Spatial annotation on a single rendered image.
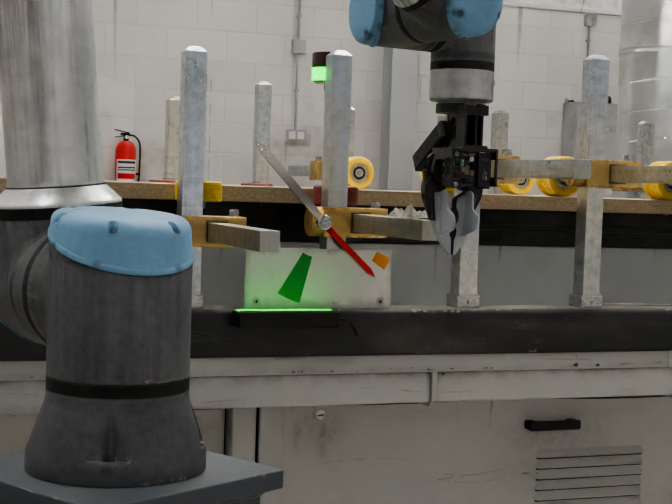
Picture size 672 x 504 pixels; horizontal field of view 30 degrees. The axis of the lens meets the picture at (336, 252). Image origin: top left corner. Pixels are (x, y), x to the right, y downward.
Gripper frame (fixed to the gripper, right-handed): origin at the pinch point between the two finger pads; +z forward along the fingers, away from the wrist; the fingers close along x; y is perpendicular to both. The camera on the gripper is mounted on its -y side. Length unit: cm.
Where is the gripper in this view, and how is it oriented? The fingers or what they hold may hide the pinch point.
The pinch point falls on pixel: (449, 245)
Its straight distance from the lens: 180.1
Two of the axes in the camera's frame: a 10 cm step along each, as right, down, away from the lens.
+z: -0.3, 10.0, 0.5
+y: 3.5, 0.6, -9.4
